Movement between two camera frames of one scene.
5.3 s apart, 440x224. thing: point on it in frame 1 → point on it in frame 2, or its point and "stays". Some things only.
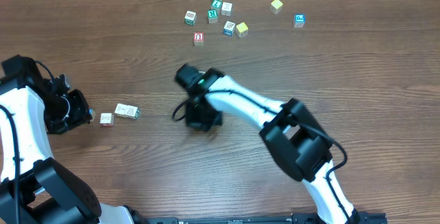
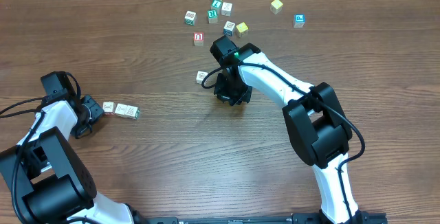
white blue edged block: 121,110 stays
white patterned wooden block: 226,9 stays
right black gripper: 192,123 → 225,96
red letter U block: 199,38 stays
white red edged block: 106,119 → 108,107
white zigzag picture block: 133,112 stays
